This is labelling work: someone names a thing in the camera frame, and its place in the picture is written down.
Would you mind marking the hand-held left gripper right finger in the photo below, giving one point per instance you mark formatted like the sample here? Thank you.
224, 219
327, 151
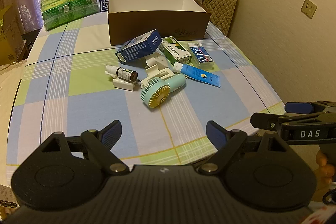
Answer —
216, 134

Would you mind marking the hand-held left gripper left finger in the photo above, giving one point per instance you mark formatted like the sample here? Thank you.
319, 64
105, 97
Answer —
111, 133

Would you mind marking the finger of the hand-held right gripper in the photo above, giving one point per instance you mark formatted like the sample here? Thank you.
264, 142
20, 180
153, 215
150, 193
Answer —
262, 121
299, 107

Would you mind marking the mint handheld fan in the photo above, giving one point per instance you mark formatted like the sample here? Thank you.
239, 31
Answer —
157, 94

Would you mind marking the blue hand cream tube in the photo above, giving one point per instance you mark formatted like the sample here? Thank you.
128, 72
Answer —
197, 73

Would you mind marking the white power adapter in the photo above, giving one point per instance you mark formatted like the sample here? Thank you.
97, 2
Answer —
158, 60

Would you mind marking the blue medicine box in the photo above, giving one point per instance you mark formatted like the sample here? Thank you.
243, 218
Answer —
136, 48

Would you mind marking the green and white spray box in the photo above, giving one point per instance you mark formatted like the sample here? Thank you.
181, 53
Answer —
174, 52

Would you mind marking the brown cardboard box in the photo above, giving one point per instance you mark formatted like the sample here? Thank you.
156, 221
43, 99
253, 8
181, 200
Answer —
157, 27

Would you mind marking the person's right hand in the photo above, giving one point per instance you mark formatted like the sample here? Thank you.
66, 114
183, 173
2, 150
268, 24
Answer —
326, 167

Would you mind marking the checked tablecloth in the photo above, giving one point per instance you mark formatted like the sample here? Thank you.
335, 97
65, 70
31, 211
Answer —
78, 108

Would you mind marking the white charger adapter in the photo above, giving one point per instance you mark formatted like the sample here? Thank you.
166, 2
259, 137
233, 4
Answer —
123, 84

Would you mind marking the small brown spray bottle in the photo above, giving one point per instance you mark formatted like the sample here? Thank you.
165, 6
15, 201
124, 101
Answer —
124, 73

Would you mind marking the white plastic holder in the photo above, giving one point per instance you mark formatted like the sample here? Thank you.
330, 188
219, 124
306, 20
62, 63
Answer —
157, 72

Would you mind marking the blue and white gum pack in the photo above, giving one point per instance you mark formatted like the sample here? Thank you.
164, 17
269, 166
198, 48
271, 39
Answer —
202, 56

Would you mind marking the beige quilted chair cover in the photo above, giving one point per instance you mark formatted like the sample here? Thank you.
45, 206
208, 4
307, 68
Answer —
223, 3

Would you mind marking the printed paper box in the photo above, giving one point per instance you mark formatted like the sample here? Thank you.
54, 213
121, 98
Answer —
6, 200

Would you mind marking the green drink box pack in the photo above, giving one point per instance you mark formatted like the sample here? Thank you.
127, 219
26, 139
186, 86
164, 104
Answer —
65, 8

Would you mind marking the tan cardboard box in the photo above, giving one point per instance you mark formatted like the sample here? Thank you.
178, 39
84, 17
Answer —
8, 37

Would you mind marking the beige wall switch plate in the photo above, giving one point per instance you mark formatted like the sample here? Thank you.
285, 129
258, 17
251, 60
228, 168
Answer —
309, 8

